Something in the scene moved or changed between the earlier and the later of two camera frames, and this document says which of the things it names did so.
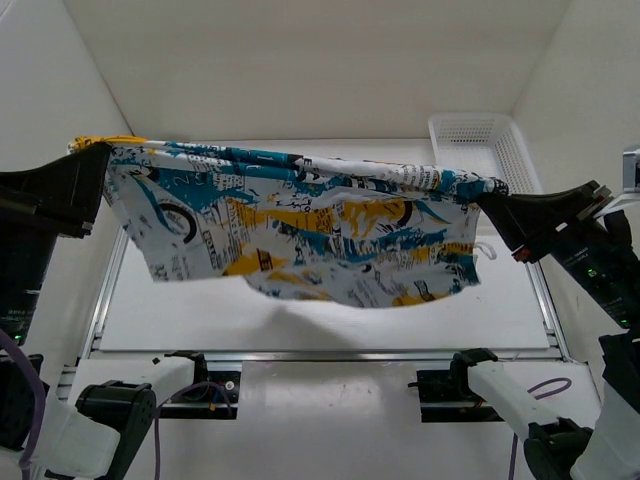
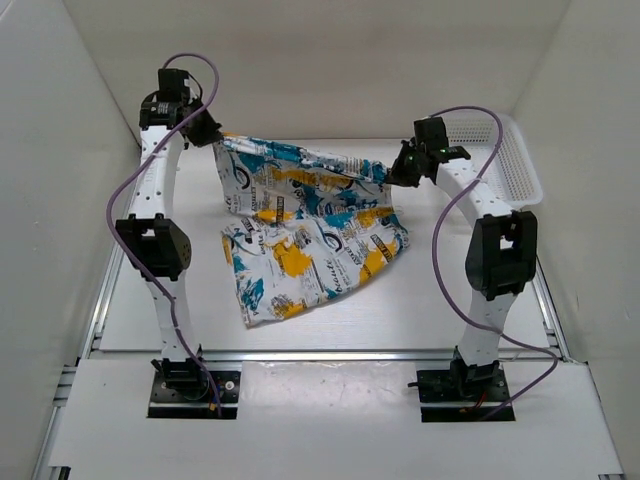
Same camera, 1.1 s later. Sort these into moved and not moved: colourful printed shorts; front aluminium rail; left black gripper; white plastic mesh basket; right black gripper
Moved: colourful printed shorts; right black gripper; left black gripper
Not moved: white plastic mesh basket; front aluminium rail
